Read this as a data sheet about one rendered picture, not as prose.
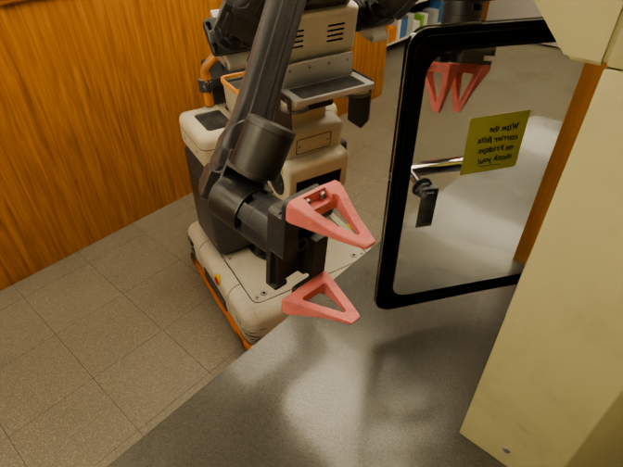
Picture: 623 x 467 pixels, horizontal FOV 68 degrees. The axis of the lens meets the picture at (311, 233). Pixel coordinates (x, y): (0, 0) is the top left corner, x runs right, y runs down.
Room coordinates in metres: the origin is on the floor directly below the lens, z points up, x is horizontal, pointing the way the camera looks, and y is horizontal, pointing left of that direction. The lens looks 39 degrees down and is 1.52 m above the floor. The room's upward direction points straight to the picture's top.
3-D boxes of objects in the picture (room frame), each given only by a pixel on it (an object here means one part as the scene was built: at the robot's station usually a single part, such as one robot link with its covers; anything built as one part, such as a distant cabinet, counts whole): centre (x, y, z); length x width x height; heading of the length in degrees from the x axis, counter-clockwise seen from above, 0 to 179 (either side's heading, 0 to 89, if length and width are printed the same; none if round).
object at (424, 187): (0.46, -0.14, 1.18); 0.02 x 0.02 x 0.06; 14
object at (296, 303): (0.34, -0.01, 1.17); 0.09 x 0.07 x 0.07; 46
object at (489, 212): (0.50, -0.24, 1.19); 0.30 x 0.01 x 0.40; 104
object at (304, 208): (0.34, -0.02, 1.24); 0.09 x 0.07 x 0.07; 46
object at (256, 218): (0.39, 0.04, 1.21); 0.07 x 0.07 x 0.10; 46
